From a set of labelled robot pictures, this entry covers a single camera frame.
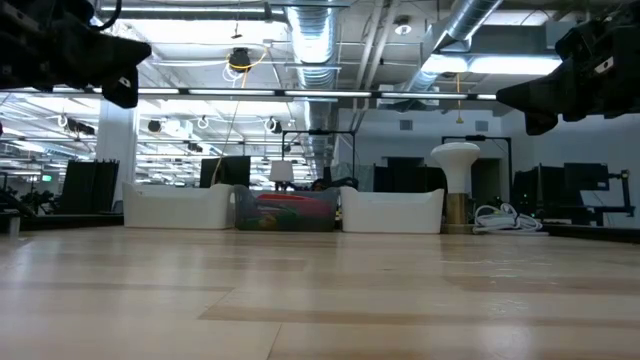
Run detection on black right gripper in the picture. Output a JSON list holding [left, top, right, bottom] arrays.
[[496, 4, 640, 136]]

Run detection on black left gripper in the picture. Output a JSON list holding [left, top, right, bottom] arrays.
[[0, 0, 152, 110]]

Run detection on white pillar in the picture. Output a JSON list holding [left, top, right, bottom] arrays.
[[96, 99, 137, 201]]

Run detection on black background robot rig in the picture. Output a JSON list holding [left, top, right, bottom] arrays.
[[512, 162, 636, 226]]

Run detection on white mushroom table lamp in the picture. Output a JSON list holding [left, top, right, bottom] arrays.
[[430, 141, 481, 235]]

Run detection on long ceiling light strip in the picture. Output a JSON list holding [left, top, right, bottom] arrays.
[[0, 85, 501, 102]]

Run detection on black standing panels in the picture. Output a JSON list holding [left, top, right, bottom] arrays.
[[59, 159, 120, 215]]

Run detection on white plastic bin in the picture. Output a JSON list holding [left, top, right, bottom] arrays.
[[339, 186, 445, 235], [122, 182, 236, 230]]

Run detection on dark translucent plastic bin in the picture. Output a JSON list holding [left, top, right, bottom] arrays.
[[233, 184, 341, 232]]

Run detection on small white shade lamp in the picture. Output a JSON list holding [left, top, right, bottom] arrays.
[[268, 159, 295, 192]]

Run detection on white coiled lamp cable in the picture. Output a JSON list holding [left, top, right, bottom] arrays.
[[472, 202, 549, 236]]

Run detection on slanted silver ventilation duct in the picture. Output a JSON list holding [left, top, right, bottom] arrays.
[[404, 0, 504, 92]]

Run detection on hanging black cable reel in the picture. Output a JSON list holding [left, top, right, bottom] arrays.
[[227, 47, 254, 74]]

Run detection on black background frame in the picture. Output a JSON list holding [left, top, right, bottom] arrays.
[[282, 128, 356, 176]]

